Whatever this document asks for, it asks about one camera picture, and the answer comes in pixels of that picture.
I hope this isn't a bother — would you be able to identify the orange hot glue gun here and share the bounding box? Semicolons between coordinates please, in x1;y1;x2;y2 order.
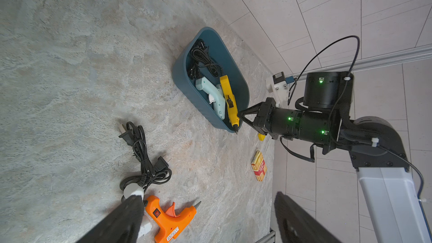
145;195;201;243

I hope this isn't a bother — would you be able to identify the yellow hot glue gun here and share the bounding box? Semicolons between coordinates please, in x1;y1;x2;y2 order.
220;75;240;134

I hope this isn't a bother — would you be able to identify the mint green hot glue gun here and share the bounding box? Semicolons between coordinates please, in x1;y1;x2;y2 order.
195;77;226;120

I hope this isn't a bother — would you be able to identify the teal plastic storage box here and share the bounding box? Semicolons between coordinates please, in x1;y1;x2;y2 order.
172;27;250;133

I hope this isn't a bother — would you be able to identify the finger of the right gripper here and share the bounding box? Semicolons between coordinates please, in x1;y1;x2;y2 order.
239;115;257;129
238;102;263;115

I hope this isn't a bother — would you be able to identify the small yellow block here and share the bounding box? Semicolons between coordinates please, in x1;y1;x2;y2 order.
258;133;266;141

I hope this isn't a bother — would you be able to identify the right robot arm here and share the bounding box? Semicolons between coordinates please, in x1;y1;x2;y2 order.
238;98;432;243

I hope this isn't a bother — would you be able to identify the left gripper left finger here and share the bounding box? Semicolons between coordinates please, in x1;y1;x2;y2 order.
77;195;144;243

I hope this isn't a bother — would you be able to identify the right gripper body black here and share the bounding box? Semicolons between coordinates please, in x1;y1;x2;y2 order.
253;97;340;145

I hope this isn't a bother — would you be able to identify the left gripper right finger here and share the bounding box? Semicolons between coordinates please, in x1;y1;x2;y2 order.
274;192;340;243

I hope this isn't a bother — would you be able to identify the white hot glue gun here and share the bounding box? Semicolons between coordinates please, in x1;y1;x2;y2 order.
117;121;173;240

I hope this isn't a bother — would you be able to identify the red yellow small carton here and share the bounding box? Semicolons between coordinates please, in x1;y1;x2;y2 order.
251;150;267;182

